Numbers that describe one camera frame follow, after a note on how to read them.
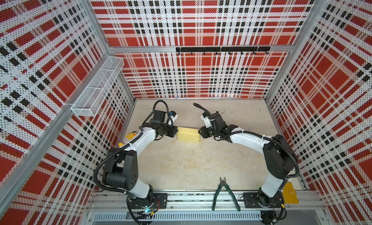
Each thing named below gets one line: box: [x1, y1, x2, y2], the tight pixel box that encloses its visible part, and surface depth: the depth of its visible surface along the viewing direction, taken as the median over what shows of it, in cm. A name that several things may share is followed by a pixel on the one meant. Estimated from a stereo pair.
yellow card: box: [281, 181, 300, 205], surface depth 76 cm
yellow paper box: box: [177, 127, 201, 144], surface depth 93 cm
